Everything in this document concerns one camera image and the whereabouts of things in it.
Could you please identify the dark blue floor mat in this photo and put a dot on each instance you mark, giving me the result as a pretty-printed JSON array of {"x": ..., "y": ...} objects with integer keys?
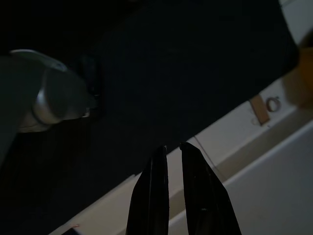
[{"x": 171, "y": 73}]

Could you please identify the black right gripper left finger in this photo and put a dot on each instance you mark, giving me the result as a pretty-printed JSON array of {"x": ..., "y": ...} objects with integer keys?
[{"x": 151, "y": 195}]

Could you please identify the brown tape piece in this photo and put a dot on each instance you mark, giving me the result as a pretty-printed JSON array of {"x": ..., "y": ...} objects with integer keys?
[{"x": 259, "y": 110}]

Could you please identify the light wooden table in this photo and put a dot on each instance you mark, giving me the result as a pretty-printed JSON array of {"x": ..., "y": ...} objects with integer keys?
[{"x": 303, "y": 76}]

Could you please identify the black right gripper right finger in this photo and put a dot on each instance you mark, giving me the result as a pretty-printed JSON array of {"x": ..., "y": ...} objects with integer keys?
[{"x": 205, "y": 195}]

